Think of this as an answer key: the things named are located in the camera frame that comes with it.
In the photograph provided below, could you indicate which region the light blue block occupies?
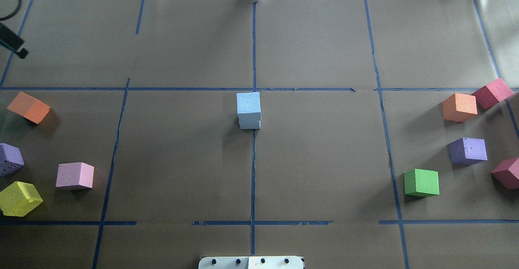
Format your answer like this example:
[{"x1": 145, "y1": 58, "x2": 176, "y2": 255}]
[
  {"x1": 236, "y1": 92, "x2": 261, "y2": 122},
  {"x1": 239, "y1": 121, "x2": 261, "y2": 129}
]

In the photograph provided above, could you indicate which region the orange foam block left side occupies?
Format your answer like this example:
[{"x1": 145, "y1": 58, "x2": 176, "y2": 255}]
[{"x1": 7, "y1": 92, "x2": 51, "y2": 124}]

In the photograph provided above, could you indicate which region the orange foam block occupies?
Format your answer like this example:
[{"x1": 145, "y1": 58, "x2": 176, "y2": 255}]
[
  {"x1": 442, "y1": 92, "x2": 478, "y2": 123},
  {"x1": 7, "y1": 92, "x2": 51, "y2": 124}
]

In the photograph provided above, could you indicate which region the purple foam block left side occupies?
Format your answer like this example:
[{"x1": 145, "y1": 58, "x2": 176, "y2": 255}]
[{"x1": 0, "y1": 143, "x2": 25, "y2": 177}]

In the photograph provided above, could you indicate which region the purple foam block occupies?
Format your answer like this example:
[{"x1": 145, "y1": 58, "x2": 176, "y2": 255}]
[
  {"x1": 0, "y1": 143, "x2": 25, "y2": 177},
  {"x1": 448, "y1": 137, "x2": 488, "y2": 166}
]

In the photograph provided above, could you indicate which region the pink foam block left side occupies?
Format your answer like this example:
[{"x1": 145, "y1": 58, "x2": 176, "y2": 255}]
[{"x1": 55, "y1": 162, "x2": 94, "y2": 190}]

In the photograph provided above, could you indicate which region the yellow foam block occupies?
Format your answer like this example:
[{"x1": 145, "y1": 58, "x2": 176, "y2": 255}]
[{"x1": 0, "y1": 181, "x2": 43, "y2": 217}]

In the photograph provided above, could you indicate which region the green foam block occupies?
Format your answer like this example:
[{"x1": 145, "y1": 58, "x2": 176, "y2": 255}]
[{"x1": 403, "y1": 168, "x2": 440, "y2": 198}]

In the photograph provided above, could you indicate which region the orange foam block right side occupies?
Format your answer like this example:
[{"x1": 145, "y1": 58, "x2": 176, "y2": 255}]
[{"x1": 442, "y1": 92, "x2": 478, "y2": 123}]

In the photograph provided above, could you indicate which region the purple foam block right side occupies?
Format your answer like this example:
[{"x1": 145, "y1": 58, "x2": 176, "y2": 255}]
[{"x1": 448, "y1": 137, "x2": 488, "y2": 166}]

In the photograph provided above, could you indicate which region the crimson foam block far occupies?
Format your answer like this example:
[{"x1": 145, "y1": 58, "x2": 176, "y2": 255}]
[{"x1": 472, "y1": 78, "x2": 513, "y2": 110}]

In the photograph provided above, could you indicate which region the crimson foam block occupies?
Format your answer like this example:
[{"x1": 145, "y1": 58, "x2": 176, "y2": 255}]
[
  {"x1": 491, "y1": 158, "x2": 519, "y2": 190},
  {"x1": 472, "y1": 78, "x2": 513, "y2": 110}
]

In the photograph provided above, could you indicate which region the crimson foam block near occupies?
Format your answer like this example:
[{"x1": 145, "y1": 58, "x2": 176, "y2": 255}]
[{"x1": 491, "y1": 158, "x2": 519, "y2": 190}]

